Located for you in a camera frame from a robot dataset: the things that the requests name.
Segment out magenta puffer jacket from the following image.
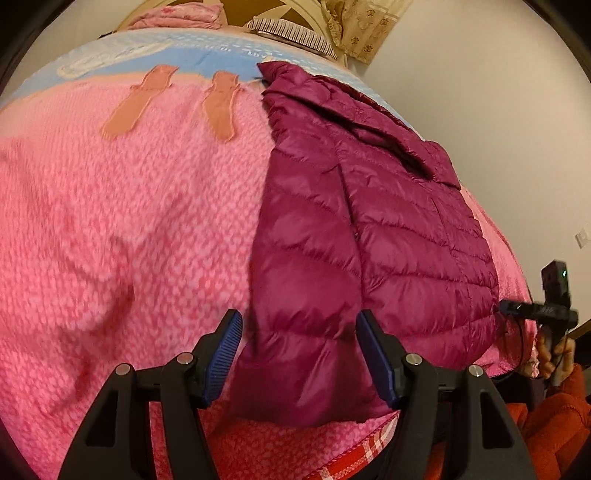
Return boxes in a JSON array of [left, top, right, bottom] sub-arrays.
[[228, 60, 502, 428]]

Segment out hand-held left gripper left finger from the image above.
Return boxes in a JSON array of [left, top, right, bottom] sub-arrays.
[[58, 309, 244, 480]]

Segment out pink and blue printed blanket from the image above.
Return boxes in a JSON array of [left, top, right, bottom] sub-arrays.
[[0, 28, 539, 480]]

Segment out black cable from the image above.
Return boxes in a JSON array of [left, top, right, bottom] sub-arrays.
[[496, 314, 532, 379]]

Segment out red plaid bedsheet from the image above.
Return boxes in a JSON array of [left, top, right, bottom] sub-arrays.
[[295, 411, 402, 480]]

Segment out folded pink quilt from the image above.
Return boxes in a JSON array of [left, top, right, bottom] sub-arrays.
[[127, 2, 222, 31]]

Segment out striped pillow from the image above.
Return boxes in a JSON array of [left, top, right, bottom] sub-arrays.
[[244, 17, 339, 60]]

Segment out person's right hand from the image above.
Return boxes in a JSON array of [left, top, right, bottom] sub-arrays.
[[534, 329, 576, 382]]

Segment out cream wooden headboard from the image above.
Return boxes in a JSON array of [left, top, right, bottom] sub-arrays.
[[117, 0, 349, 65]]

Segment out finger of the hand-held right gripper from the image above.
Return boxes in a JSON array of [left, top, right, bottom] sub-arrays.
[[500, 300, 534, 317]]

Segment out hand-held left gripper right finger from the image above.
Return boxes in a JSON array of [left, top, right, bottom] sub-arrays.
[[355, 309, 539, 480]]

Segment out beige patterned curtain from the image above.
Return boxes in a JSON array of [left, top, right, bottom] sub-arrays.
[[321, 0, 407, 64]]

